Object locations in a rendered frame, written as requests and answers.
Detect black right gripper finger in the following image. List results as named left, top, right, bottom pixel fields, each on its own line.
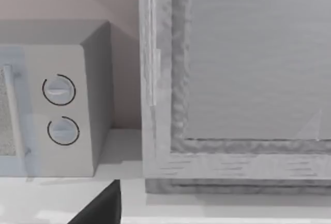
left=67, top=179, right=122, bottom=224

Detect pale microwave oven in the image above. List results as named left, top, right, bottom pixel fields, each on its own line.
left=0, top=20, right=115, bottom=178

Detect microwave knob with tick-left ring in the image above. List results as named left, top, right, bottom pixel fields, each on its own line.
left=47, top=116, right=80, bottom=146

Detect microwave knob with tick-up ring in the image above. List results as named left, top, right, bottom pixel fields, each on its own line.
left=42, top=73, right=77, bottom=106

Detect microwave door handle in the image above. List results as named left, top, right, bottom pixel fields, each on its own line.
left=3, top=64, right=31, bottom=157

